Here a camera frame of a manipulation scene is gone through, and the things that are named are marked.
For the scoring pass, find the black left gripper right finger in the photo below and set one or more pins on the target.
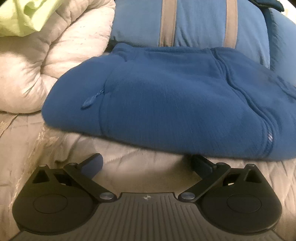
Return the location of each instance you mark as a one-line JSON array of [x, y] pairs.
[[211, 174]]

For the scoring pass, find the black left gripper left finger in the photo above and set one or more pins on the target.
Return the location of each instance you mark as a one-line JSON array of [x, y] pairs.
[[83, 174]]

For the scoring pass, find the blue fleece zip jacket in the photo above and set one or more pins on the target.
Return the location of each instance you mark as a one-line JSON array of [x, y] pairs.
[[214, 102]]

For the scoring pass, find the grey quilted bedspread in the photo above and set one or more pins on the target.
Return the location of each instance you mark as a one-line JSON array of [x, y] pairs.
[[26, 142]]

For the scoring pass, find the white puffy comforter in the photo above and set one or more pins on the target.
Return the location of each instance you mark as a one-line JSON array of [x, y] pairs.
[[31, 65]]

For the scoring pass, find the left blue striped pillow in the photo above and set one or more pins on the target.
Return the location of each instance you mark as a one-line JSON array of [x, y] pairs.
[[202, 24]]

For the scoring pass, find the blue striped pillow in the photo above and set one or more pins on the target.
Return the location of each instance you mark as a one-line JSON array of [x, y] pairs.
[[281, 36], [202, 24]]

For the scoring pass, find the right blue striped pillow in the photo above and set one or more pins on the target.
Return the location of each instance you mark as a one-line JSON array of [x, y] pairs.
[[281, 36]]

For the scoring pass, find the light green blanket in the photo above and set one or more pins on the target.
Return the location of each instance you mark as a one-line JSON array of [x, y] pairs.
[[21, 18]]

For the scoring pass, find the dark blue folded garment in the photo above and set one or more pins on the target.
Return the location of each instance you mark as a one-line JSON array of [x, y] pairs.
[[264, 4]]

